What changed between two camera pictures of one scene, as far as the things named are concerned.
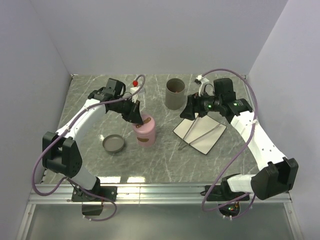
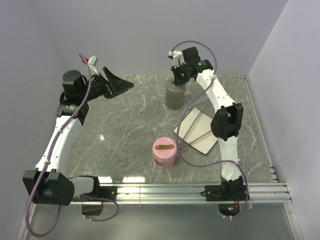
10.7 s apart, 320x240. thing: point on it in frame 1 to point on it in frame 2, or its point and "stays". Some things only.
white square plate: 202,125 stays
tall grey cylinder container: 175,91 stays
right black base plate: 223,192 stays
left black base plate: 109,192 stays
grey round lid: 113,143 to 171,87
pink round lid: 148,124 to 164,148
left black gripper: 135,116 to 118,85
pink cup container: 146,140 to 164,165
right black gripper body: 206,104 to 181,74
